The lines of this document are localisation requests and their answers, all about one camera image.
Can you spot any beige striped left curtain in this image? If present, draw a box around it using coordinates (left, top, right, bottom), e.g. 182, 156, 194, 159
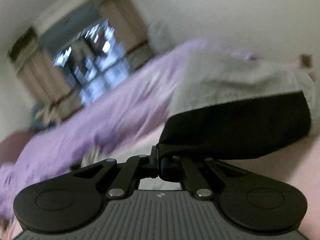
8, 27, 82, 122

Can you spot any pink cartoon bed blanket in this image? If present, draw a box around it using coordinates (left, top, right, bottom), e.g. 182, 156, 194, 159
0, 119, 320, 240

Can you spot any grey green black jacket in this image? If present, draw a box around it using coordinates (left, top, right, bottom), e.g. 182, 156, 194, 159
159, 49, 317, 160

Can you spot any purple duvet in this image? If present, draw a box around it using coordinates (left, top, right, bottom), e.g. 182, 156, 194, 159
1, 40, 208, 219

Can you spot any pink quilted headboard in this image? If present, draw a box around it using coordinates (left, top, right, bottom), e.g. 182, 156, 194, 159
0, 130, 35, 165

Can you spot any beige striped curtain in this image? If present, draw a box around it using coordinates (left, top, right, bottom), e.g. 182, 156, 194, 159
8, 27, 82, 122
93, 0, 154, 71

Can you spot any grey patterned bag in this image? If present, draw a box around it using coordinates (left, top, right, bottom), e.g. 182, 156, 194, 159
148, 20, 174, 54

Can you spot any beige striped right curtain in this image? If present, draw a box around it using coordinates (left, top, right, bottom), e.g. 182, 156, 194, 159
93, 0, 154, 71

